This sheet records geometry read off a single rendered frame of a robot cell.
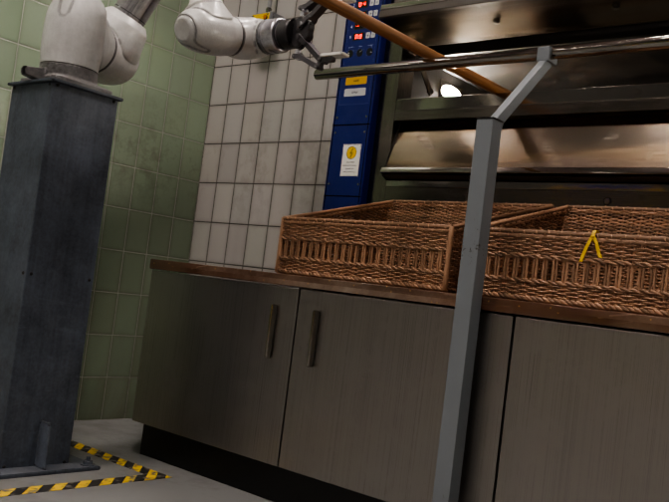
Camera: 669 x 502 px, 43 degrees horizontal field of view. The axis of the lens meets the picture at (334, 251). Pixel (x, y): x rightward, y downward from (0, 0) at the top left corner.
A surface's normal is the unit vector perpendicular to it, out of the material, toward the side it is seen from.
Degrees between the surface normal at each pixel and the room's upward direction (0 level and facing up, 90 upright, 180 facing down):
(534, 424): 90
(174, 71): 90
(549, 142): 70
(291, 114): 90
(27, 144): 90
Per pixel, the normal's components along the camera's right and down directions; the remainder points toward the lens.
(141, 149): 0.76, 0.07
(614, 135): -0.56, -0.45
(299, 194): -0.64, -0.11
